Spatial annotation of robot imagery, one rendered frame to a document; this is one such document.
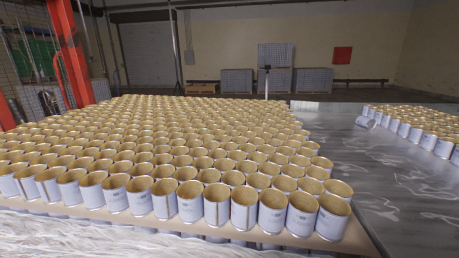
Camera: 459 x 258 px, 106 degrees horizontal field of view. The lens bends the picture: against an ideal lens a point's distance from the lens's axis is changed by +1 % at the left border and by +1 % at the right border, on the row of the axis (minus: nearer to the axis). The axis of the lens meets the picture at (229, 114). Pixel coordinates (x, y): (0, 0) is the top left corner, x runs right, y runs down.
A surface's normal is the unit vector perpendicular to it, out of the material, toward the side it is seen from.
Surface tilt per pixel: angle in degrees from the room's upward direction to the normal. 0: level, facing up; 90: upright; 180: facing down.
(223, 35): 90
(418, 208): 0
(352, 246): 2
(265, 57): 88
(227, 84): 89
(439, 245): 0
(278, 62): 88
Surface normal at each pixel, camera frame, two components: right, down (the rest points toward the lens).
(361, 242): 0.01, -0.95
